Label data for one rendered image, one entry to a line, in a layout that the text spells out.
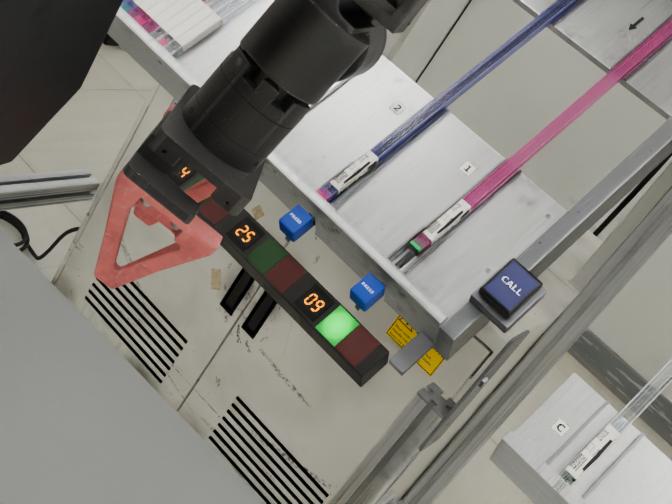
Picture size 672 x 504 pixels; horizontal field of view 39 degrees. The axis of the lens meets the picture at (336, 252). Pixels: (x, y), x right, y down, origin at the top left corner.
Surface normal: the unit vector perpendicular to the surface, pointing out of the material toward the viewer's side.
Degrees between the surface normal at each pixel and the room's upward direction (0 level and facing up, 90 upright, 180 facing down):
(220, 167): 11
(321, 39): 87
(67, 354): 0
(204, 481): 0
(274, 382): 90
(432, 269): 44
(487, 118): 90
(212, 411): 90
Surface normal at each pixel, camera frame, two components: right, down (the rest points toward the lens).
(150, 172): 0.66, -0.67
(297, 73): 0.08, 0.52
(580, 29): 0.00, -0.44
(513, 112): -0.52, 0.13
